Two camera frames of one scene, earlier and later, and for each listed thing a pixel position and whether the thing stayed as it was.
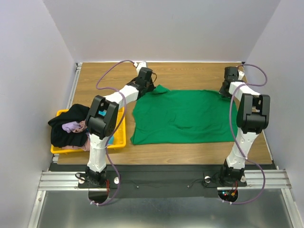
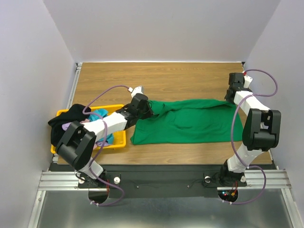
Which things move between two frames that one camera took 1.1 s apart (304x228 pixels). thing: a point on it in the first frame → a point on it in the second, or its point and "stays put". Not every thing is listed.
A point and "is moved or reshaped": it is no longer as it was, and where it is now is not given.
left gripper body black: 149,86 → 145,114
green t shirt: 168,116 is moved or reshaped
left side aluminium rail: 78,65 stays put
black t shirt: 60,137 stays put
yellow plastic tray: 118,140 stays put
